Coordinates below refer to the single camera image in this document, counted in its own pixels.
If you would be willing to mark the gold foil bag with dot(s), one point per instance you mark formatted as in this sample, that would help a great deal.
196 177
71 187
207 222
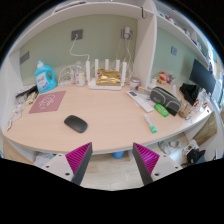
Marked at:
108 78

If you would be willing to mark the grey blank wall plate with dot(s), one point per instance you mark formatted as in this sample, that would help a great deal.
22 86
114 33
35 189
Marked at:
24 58

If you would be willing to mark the red-capped small jar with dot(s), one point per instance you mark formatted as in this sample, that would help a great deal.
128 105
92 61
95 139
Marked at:
162 77

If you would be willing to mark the blue detergent bottle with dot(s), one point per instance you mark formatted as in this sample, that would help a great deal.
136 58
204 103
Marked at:
45 80

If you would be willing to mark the clear plastic bags of items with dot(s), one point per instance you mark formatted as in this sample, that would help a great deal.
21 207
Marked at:
15 115

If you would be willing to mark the white green tube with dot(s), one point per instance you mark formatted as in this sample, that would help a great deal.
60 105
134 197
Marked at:
150 124

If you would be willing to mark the black cloth bundle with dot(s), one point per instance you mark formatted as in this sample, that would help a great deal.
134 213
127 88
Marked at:
190 91

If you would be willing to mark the pink printed mouse pad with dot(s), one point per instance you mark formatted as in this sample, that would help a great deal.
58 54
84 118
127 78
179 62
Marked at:
46 101

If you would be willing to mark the white wall shelf unit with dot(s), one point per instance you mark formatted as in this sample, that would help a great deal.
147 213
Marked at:
145 50

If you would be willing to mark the grey side wall socket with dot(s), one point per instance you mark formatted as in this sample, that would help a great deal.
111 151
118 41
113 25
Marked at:
174 50

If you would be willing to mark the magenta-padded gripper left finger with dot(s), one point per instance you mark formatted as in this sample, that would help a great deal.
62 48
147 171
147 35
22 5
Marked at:
78 159

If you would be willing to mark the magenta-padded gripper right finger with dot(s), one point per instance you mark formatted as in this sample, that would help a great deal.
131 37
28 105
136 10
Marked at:
148 160

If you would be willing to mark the grey slipper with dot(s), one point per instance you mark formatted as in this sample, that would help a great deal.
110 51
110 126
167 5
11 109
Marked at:
175 144
164 147

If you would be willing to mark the black monitor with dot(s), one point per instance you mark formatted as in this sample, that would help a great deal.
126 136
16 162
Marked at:
201 76

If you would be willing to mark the black computer mouse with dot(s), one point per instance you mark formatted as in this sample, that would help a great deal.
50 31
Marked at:
76 124

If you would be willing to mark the grey zip pouch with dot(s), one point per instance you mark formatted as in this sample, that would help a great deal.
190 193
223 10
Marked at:
165 98

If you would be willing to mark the blue bin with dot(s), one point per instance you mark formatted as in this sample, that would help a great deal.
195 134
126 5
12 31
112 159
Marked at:
118 154

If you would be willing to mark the black floor bag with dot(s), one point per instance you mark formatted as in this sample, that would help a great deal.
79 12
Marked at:
196 156

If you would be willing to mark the stack of books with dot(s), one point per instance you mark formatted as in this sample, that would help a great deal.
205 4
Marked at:
26 91

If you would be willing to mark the clear bottle with white label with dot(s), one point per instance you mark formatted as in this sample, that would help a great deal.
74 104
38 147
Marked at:
80 77

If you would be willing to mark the dark grey wall socket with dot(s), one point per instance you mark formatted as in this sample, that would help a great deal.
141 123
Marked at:
77 34

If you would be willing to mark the small pink jar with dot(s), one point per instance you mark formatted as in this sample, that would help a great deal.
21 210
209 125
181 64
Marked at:
135 84

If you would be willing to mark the white remote control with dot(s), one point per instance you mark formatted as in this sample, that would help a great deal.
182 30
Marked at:
140 101

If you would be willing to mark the white router with antennas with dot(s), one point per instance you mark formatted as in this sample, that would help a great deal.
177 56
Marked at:
100 87

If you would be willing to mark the white wall charger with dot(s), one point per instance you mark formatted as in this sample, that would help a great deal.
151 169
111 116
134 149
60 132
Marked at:
126 32

